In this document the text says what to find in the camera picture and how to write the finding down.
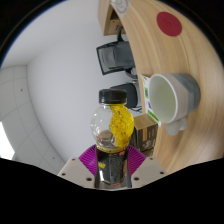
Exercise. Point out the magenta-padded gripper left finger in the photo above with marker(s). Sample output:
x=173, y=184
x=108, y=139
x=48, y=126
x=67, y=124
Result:
x=87, y=159

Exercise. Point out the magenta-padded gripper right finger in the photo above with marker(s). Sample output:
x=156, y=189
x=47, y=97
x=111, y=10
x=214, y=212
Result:
x=136, y=160

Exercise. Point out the clear bottle with black cap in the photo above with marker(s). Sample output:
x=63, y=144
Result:
x=111, y=133

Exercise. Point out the brown box with tan side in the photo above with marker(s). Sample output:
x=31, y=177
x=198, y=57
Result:
x=146, y=133

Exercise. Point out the white and green leaflet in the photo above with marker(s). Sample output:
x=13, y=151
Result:
x=146, y=90

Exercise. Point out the white and grey mug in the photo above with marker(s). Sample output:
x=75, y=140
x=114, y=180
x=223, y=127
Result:
x=181, y=95

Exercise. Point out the rectangular ceiling light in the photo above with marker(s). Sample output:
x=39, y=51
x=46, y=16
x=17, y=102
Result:
x=6, y=143

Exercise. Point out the black mesh armrest office chair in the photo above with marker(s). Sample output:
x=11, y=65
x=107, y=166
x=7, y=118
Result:
x=100, y=60

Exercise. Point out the grey backpack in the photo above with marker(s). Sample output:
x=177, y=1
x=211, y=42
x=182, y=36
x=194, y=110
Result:
x=118, y=58

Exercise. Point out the flat round red coaster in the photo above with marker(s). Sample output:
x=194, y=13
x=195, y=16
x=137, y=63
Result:
x=169, y=24

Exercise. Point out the wooden side desk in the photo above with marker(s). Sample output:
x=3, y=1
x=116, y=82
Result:
x=105, y=20

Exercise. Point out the clear bag with round print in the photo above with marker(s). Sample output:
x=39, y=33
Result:
x=120, y=5

